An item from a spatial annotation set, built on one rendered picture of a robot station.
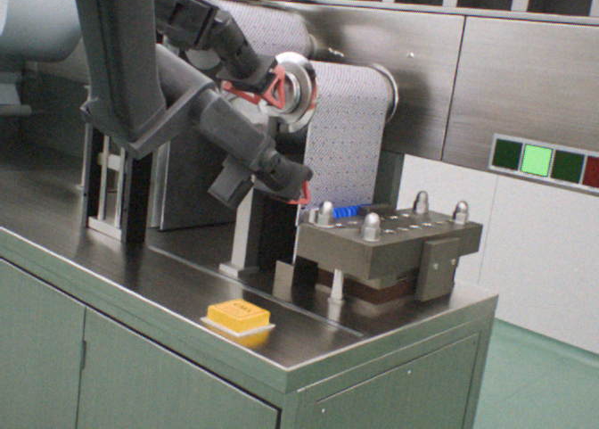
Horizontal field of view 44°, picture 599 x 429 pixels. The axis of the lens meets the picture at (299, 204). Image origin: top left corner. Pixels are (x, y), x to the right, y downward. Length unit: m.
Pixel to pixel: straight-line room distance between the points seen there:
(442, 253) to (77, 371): 0.73
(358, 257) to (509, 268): 2.90
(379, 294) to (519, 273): 2.82
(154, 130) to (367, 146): 0.80
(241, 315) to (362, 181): 0.48
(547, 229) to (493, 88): 2.53
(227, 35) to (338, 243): 0.39
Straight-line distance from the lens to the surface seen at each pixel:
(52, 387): 1.60
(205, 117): 0.80
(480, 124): 1.53
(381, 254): 1.26
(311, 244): 1.31
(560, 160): 1.46
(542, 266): 4.04
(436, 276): 1.41
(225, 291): 1.32
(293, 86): 1.34
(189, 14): 1.19
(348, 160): 1.46
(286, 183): 1.29
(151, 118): 0.75
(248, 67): 1.27
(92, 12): 0.63
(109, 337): 1.40
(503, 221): 4.10
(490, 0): 1.63
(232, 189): 1.21
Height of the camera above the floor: 1.33
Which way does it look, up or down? 12 degrees down
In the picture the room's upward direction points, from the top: 8 degrees clockwise
